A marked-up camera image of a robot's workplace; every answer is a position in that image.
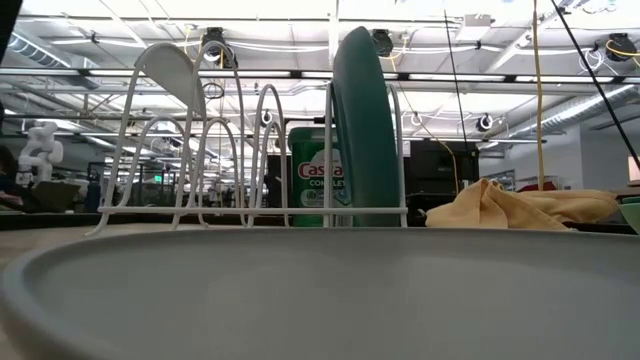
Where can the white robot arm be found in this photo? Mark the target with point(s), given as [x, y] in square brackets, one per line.
[40, 150]

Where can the green detergent tub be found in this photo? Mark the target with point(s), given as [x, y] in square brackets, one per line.
[310, 170]

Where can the light green plate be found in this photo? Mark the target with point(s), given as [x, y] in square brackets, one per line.
[632, 215]

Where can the large grey plate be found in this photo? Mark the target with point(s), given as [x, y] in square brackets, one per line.
[320, 300]

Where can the black cabinet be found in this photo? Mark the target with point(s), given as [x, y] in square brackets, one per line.
[440, 167]

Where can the grey laptop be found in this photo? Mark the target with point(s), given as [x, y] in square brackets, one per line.
[55, 196]

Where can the yellow cloth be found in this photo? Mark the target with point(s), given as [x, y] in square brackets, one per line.
[500, 207]

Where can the teal plate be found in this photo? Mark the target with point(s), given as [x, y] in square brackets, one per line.
[365, 140]

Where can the dark blue water bottle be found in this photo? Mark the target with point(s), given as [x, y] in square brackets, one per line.
[92, 197]

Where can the white plate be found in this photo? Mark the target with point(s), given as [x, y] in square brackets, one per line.
[170, 75]

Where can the black aluminium frame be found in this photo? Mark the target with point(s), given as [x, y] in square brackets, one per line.
[50, 219]

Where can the person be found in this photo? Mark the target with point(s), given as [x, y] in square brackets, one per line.
[7, 185]

